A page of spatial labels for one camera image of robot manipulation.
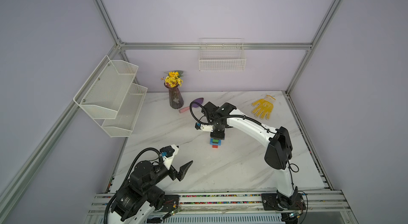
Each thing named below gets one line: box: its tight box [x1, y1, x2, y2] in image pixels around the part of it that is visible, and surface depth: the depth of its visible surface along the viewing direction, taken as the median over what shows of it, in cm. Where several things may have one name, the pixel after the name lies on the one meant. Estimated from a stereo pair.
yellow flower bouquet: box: [160, 70, 184, 89], surface depth 96 cm
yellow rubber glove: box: [250, 95, 277, 120], surface depth 113 cm
